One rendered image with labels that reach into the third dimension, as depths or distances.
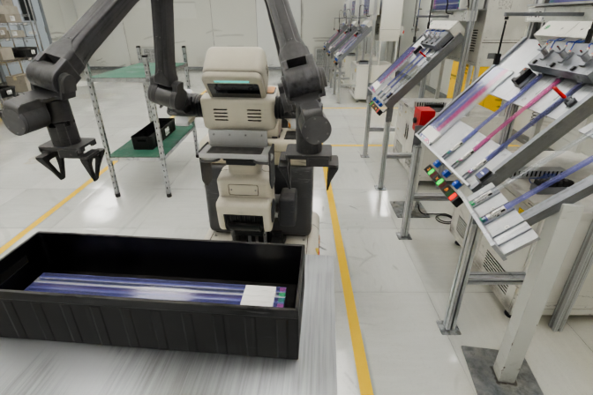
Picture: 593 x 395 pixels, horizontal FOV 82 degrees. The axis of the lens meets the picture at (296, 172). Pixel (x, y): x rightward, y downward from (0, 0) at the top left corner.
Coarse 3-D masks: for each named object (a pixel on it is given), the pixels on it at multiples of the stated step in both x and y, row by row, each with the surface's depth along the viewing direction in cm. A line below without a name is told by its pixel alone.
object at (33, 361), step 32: (320, 256) 82; (320, 288) 72; (320, 320) 65; (0, 352) 59; (32, 352) 59; (64, 352) 59; (96, 352) 59; (128, 352) 59; (160, 352) 59; (192, 352) 59; (320, 352) 59; (0, 384) 53; (32, 384) 53; (64, 384) 53; (96, 384) 53; (128, 384) 53; (160, 384) 53; (192, 384) 53; (224, 384) 53; (256, 384) 53; (288, 384) 53; (320, 384) 53
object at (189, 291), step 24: (48, 288) 66; (72, 288) 66; (96, 288) 66; (120, 288) 66; (144, 288) 66; (168, 288) 66; (192, 288) 66; (216, 288) 66; (240, 288) 66; (264, 288) 66
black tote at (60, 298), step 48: (48, 240) 73; (96, 240) 72; (144, 240) 70; (192, 240) 70; (0, 288) 64; (288, 288) 71; (0, 336) 61; (48, 336) 60; (96, 336) 59; (144, 336) 58; (192, 336) 57; (240, 336) 56; (288, 336) 55
